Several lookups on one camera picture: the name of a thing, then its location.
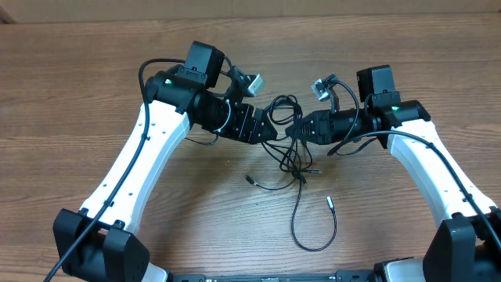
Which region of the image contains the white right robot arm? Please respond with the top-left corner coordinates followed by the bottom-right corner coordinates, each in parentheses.
top-left (286, 65), bottom-right (500, 281)

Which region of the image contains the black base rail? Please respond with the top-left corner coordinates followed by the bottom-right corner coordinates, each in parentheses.
top-left (167, 269), bottom-right (385, 282)

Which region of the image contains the black cable bundle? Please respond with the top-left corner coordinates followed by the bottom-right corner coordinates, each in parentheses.
top-left (245, 94), bottom-right (323, 192)

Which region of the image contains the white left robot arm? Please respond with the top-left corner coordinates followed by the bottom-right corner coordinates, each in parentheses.
top-left (52, 42), bottom-right (277, 281)

